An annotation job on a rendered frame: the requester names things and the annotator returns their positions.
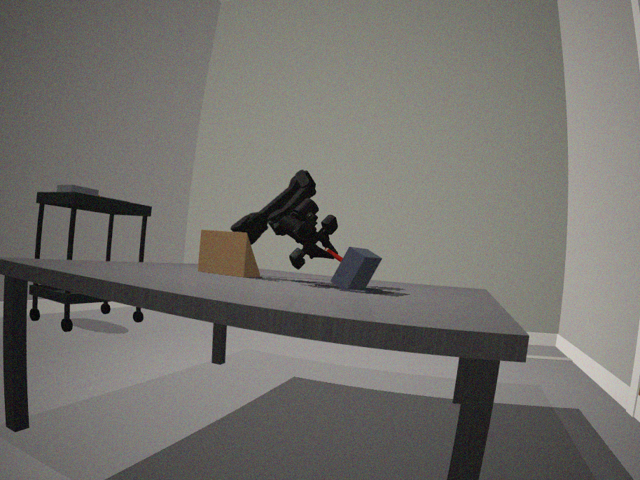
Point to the red peg with white band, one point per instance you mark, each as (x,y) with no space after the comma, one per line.
(336,256)

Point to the grey sloped panel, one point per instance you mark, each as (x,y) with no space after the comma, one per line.
(355,270)

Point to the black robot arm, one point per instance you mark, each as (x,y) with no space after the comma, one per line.
(292,206)

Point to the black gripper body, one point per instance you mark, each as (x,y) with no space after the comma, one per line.
(296,257)

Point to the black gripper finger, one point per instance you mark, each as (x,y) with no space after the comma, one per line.
(325,241)
(315,251)

